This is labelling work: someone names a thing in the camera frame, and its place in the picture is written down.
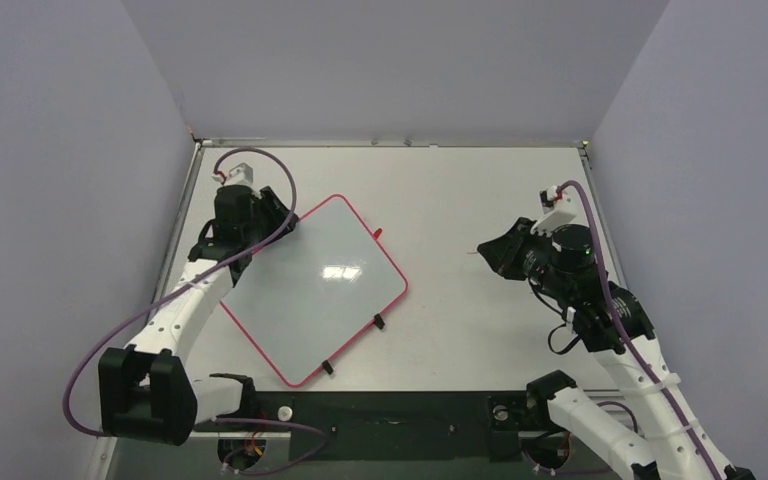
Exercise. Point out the pink framed whiteboard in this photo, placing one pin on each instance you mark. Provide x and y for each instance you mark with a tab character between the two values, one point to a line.
308	296

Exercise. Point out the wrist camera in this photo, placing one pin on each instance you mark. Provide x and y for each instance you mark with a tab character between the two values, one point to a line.
240	175
557	210

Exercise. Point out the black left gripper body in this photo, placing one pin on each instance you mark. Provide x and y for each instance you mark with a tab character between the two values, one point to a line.
248	233

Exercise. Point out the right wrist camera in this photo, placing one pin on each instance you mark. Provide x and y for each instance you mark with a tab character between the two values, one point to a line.
557	210

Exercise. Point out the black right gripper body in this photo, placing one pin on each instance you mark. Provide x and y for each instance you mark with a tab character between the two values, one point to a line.
516	250

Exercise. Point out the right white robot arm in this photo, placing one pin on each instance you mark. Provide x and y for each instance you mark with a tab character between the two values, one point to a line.
565	264

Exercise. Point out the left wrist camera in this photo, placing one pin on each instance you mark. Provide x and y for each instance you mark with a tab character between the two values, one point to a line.
240	175

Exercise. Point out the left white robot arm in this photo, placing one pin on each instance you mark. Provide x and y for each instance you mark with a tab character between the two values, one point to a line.
145	391

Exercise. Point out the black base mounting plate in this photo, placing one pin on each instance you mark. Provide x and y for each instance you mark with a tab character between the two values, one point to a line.
417	426

